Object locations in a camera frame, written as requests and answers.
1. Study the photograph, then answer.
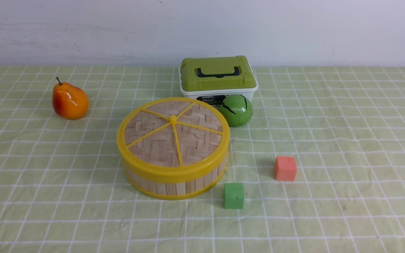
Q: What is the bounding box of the red foam cube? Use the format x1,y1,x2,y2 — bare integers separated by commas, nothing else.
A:
274,156,297,181

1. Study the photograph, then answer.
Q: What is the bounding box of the orange toy pear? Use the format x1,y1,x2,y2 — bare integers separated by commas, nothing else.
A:
52,77,89,120

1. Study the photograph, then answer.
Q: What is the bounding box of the green foam cube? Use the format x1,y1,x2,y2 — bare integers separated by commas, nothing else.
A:
224,182,244,209

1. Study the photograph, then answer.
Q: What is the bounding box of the bamboo steamer basket yellow rim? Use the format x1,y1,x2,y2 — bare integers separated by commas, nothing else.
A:
123,152,230,201

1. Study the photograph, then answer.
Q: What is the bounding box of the yellow rimmed bamboo steamer lid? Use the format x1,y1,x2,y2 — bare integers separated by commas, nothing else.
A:
117,97,230,184

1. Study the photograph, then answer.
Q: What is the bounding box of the green toy ball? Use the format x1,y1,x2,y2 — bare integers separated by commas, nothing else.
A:
219,94,253,128

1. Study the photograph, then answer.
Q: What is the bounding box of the green lidded white storage box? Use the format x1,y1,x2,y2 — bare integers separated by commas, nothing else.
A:
179,56,258,106

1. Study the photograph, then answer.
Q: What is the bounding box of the green checkered tablecloth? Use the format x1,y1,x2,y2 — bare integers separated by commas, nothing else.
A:
0,66,405,253

